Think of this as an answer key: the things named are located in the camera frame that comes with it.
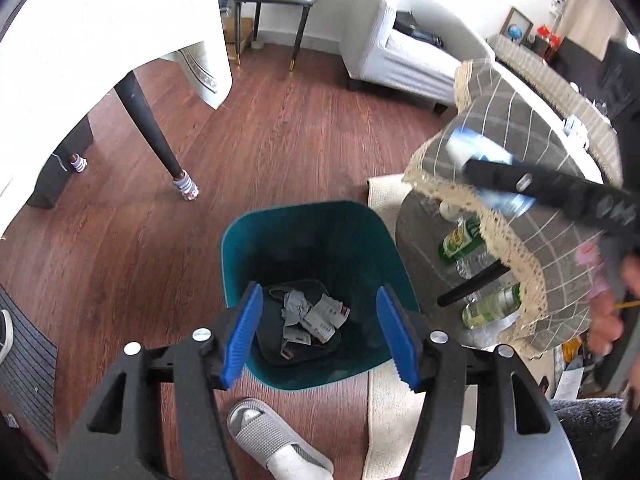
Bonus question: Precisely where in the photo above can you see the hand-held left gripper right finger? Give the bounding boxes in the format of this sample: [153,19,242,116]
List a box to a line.
[376,285,583,480]

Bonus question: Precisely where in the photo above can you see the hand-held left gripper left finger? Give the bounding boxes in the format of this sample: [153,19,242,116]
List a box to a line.
[54,282,264,480]

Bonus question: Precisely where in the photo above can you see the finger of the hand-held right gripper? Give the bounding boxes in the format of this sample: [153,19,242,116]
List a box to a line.
[462,157,606,221]

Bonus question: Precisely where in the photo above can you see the paper trash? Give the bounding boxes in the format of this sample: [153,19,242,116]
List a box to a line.
[255,280,343,366]

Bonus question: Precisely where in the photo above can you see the blue white plastic packet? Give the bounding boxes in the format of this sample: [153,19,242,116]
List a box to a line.
[445,127,538,216]

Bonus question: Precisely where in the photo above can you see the white paper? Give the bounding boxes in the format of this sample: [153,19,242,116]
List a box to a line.
[280,290,313,343]

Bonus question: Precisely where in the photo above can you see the white cardboard box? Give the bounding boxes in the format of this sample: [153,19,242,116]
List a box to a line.
[300,295,351,346]

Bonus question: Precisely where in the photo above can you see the teal trash bin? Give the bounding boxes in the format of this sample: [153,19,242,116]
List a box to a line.
[220,200,423,392]

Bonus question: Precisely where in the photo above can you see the person's right hand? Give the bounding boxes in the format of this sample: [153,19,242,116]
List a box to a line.
[586,282,627,357]

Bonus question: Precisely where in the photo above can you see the grey checked tablecloth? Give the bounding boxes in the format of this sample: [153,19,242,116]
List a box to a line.
[402,58,623,361]

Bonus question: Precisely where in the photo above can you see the green label bottle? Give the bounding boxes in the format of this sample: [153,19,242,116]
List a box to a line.
[439,217,483,263]

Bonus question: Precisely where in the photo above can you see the black table strut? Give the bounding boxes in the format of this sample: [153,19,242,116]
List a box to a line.
[436,260,508,308]

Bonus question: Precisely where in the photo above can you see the clear water bottle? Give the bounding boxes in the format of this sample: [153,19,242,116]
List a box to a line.
[455,247,493,281]

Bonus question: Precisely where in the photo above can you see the beige rug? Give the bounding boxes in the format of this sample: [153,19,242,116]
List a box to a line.
[362,174,481,480]

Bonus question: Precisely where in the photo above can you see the green glass bottle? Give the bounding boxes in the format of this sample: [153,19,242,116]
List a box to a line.
[461,285,523,328]

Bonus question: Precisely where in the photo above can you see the grey slipper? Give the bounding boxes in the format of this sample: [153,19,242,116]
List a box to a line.
[227,398,335,480]

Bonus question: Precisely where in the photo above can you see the beige fringed cloth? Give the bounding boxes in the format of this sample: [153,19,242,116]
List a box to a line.
[487,35,621,161]

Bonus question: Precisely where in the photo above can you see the black block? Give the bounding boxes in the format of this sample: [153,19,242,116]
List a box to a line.
[602,37,640,121]

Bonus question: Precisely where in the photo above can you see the black monitor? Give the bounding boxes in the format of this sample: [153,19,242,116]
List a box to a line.
[550,37,606,86]

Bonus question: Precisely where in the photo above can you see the grey armchair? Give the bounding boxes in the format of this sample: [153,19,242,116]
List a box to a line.
[340,0,496,111]

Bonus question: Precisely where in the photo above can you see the person's grey fleece trousers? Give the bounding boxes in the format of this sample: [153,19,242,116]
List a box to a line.
[550,397,631,480]

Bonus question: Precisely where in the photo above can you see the dark striped floor mat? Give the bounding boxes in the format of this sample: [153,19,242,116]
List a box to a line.
[0,285,60,453]

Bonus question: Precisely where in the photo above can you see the black tapered table leg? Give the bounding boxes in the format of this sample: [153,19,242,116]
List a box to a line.
[114,71,193,186]

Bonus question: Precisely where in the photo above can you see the brown cardboard box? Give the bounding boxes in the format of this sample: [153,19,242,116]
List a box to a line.
[220,15,255,56]

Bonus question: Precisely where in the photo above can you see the white tablecloth dining table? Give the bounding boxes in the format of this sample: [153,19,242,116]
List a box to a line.
[0,0,235,206]

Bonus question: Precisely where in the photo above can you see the picture frame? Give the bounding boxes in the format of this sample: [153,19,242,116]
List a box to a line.
[500,7,535,46]

